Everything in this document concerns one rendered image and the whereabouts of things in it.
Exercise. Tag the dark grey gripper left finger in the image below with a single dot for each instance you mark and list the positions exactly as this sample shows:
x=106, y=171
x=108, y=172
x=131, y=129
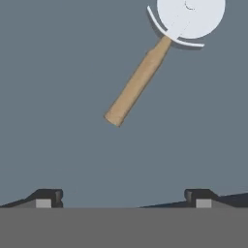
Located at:
x=48, y=195

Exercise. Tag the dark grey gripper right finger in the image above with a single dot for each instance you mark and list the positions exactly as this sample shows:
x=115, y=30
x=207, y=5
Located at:
x=200, y=195

